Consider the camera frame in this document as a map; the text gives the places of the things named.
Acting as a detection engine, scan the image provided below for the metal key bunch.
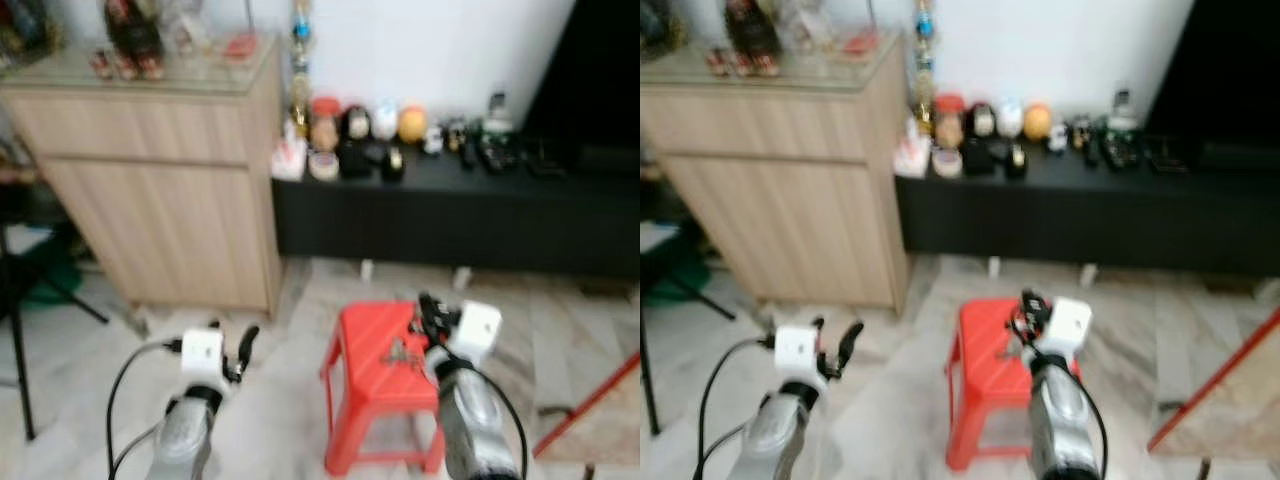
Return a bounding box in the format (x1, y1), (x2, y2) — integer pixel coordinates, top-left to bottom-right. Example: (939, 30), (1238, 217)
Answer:
(377, 338), (429, 368)

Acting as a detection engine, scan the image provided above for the red plastic stool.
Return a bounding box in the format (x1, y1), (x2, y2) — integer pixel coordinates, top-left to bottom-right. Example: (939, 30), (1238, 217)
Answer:
(944, 296), (1083, 473)
(319, 299), (472, 478)

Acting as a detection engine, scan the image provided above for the black low tv console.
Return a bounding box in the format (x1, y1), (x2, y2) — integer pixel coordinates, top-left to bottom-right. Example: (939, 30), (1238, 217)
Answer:
(895, 145), (1280, 280)
(272, 146), (641, 282)

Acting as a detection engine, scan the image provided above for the light wooden cabinet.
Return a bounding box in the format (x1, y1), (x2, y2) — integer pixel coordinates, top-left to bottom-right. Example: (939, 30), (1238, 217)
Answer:
(640, 36), (911, 313)
(0, 38), (287, 317)

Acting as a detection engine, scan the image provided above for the green cloth item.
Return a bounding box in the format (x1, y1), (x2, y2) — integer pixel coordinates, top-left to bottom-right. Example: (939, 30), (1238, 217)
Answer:
(24, 254), (87, 307)
(648, 249), (712, 302)

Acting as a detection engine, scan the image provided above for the black pouch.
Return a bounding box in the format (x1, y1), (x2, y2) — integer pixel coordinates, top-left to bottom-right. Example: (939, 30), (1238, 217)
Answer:
(338, 140), (407, 184)
(962, 137), (1030, 182)

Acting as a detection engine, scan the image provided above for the orange round ball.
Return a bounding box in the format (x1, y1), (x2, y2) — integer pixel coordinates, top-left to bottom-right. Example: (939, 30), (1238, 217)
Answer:
(398, 104), (430, 145)
(1023, 101), (1054, 142)

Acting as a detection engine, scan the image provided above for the red edged board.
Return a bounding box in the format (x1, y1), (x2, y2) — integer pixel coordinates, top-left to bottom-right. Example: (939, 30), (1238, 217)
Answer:
(532, 350), (641, 467)
(1147, 304), (1280, 463)

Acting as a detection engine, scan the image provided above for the dark round jar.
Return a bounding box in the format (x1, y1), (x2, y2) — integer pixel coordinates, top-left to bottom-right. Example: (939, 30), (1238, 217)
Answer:
(341, 102), (374, 142)
(965, 101), (997, 140)

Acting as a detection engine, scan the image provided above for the white pink tissue pack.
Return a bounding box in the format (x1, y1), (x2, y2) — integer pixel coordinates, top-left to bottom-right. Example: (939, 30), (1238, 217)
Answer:
(271, 119), (310, 182)
(892, 117), (934, 180)

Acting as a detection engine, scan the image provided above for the red lid jar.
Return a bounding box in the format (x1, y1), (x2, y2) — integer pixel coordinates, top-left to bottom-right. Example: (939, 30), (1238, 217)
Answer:
(932, 93), (967, 150)
(309, 95), (343, 152)

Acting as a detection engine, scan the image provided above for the gold blue ornament pole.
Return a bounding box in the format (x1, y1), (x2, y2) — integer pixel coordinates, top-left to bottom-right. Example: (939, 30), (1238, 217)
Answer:
(289, 0), (314, 137)
(911, 0), (937, 134)

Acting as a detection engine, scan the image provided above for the black television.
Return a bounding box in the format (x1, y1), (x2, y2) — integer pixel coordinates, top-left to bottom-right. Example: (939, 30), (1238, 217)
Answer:
(519, 0), (641, 177)
(1143, 0), (1280, 173)

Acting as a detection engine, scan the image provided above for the small red box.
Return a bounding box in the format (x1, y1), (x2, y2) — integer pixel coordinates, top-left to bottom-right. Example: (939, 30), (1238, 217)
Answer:
(221, 30), (260, 64)
(842, 27), (882, 60)

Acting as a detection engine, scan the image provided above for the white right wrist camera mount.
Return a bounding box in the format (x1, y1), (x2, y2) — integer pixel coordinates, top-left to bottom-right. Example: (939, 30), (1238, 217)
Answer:
(449, 300), (504, 367)
(1040, 296), (1095, 363)

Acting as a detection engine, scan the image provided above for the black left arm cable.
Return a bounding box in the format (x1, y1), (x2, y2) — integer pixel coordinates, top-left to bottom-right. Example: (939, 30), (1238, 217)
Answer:
(104, 339), (187, 480)
(694, 334), (779, 480)

